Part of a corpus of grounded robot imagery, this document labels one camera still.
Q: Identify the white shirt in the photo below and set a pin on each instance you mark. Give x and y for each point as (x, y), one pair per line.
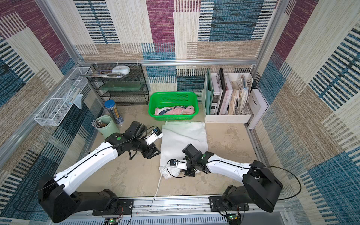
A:
(176, 136)

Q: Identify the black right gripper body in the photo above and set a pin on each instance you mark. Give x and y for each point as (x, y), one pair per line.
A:
(187, 168)

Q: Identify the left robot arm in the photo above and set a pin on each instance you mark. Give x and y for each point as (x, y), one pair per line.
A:
(58, 195)

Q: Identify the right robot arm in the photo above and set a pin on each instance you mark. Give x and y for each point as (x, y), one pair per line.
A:
(259, 184)

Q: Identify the pink shark print shorts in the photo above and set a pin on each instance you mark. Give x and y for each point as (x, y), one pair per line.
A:
(175, 110)

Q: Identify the white round object on shelf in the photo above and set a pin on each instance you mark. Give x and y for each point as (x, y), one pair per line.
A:
(121, 70)

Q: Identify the green plastic basket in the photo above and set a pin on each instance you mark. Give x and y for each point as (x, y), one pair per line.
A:
(171, 99)

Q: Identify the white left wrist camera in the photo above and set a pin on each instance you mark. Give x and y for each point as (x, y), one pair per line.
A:
(154, 135)

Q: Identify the green folder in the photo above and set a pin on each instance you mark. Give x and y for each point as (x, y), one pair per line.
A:
(208, 93)

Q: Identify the blue lid cylindrical can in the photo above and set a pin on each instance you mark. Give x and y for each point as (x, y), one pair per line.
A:
(110, 105)

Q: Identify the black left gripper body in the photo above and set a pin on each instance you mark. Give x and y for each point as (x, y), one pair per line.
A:
(140, 145)

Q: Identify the black wire shelf rack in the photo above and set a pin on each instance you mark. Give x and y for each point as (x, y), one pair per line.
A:
(128, 90)

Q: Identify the light green cup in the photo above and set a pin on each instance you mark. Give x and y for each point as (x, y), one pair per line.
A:
(105, 125)

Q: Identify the grey Inedia magazine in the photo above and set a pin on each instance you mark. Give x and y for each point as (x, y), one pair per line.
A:
(257, 107)

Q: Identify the white wire wall basket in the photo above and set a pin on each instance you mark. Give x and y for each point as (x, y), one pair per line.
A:
(58, 106)

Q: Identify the white plastic file organizer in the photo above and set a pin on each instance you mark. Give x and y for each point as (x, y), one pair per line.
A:
(230, 98)

